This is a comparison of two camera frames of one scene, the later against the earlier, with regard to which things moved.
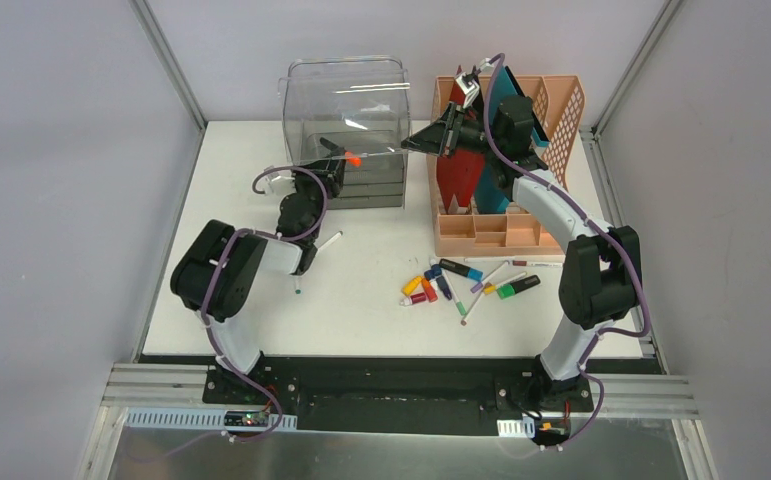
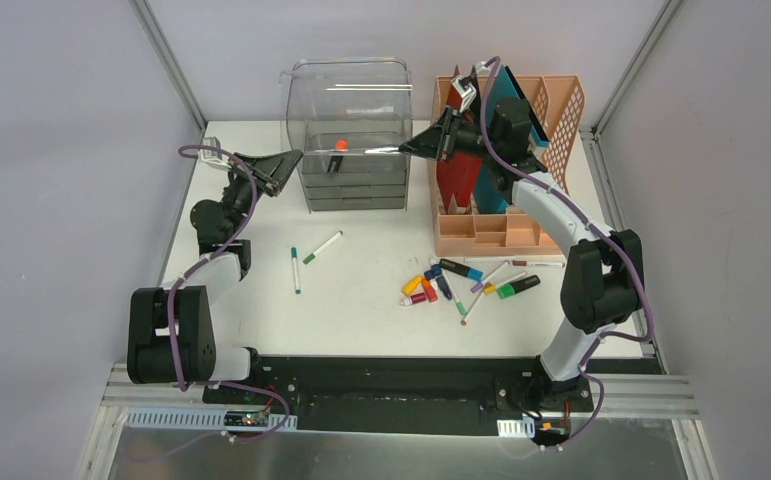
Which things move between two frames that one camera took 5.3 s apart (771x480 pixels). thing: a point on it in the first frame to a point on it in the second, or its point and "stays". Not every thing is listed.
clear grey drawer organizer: [362, 106] stays
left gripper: [331, 168] to [256, 175]
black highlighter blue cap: [462, 270] stays
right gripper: [440, 137] stays
